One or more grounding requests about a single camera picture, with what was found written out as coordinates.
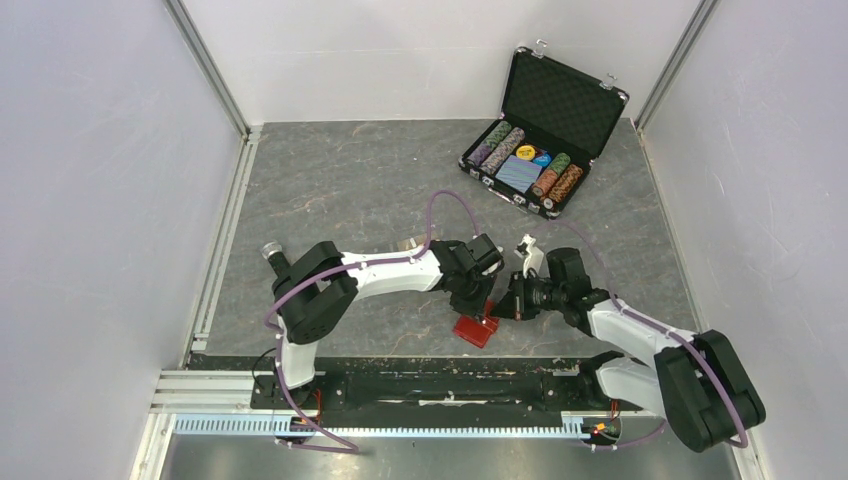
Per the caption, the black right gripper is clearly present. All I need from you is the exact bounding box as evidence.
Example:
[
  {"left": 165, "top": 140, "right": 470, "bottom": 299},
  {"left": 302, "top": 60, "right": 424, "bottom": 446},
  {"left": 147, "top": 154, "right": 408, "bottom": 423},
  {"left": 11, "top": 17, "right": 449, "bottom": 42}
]
[{"left": 489, "top": 271, "right": 566, "bottom": 321}]

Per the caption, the red leather card holder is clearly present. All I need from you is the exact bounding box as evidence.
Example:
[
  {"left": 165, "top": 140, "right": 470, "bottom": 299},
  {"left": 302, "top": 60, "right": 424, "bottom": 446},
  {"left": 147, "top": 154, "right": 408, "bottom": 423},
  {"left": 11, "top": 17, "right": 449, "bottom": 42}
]
[{"left": 452, "top": 300, "right": 499, "bottom": 349}]

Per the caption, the clear acrylic card tray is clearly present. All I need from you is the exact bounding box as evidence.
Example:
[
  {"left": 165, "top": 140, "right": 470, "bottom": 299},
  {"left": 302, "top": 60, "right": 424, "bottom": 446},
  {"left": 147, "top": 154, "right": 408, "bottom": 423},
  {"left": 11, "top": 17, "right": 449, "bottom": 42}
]
[{"left": 395, "top": 234, "right": 428, "bottom": 252}]

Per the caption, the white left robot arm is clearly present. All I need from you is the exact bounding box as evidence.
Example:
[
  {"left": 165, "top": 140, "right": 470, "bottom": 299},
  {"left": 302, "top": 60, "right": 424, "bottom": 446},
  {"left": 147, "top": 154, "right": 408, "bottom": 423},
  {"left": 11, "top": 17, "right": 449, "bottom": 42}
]
[{"left": 261, "top": 234, "right": 504, "bottom": 408}]

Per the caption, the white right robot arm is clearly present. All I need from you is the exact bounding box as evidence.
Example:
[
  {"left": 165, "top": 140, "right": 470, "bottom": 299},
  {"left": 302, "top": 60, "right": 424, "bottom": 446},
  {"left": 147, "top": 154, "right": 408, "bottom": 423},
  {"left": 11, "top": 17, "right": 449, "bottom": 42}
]
[{"left": 490, "top": 248, "right": 767, "bottom": 452}]

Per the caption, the blue playing card deck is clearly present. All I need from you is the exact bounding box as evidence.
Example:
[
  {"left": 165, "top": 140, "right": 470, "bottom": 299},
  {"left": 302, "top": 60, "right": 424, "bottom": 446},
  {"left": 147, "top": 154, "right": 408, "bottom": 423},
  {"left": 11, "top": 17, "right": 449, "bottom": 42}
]
[{"left": 495, "top": 155, "right": 543, "bottom": 193}]

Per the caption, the yellow dealer button chip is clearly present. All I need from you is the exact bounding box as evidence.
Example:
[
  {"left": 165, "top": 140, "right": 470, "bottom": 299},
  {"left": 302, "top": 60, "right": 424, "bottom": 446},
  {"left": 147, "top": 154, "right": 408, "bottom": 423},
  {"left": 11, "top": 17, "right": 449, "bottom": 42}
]
[{"left": 515, "top": 144, "right": 537, "bottom": 161}]

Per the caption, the black poker chip case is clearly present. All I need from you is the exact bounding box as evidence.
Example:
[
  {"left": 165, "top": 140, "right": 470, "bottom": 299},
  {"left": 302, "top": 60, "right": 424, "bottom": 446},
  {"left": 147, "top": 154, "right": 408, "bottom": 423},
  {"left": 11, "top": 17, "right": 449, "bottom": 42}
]
[{"left": 458, "top": 41, "right": 630, "bottom": 219}]

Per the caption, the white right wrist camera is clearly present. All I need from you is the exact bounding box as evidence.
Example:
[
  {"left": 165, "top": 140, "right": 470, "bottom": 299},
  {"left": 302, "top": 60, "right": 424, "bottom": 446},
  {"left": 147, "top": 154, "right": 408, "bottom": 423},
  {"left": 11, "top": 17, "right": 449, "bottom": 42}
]
[{"left": 514, "top": 234, "right": 545, "bottom": 277}]

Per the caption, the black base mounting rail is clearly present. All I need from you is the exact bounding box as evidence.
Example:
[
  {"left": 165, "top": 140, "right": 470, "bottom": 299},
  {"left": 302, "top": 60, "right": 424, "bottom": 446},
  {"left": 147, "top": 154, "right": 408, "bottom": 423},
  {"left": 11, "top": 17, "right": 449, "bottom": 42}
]
[{"left": 186, "top": 354, "right": 657, "bottom": 429}]

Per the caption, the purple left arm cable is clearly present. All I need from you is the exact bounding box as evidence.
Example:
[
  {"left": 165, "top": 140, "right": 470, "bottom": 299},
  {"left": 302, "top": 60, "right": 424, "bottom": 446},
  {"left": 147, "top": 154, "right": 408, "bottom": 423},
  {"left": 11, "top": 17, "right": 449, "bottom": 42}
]
[{"left": 263, "top": 190, "right": 482, "bottom": 453}]

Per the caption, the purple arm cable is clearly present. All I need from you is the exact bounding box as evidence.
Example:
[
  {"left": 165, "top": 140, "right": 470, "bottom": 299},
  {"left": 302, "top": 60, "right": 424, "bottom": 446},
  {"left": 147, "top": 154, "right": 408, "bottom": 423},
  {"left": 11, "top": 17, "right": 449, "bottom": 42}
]
[
  {"left": 529, "top": 219, "right": 750, "bottom": 452},
  {"left": 263, "top": 190, "right": 482, "bottom": 453}
]

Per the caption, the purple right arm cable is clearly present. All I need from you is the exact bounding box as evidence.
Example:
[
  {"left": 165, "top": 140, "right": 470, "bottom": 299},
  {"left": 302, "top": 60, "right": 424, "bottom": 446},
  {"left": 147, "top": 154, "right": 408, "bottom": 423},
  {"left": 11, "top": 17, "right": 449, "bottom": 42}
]
[{"left": 529, "top": 219, "right": 750, "bottom": 452}]

